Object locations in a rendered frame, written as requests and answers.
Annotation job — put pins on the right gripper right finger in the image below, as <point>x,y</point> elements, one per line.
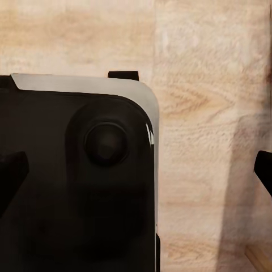
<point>263,169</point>

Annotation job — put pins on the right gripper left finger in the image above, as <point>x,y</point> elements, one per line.
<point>14,168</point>

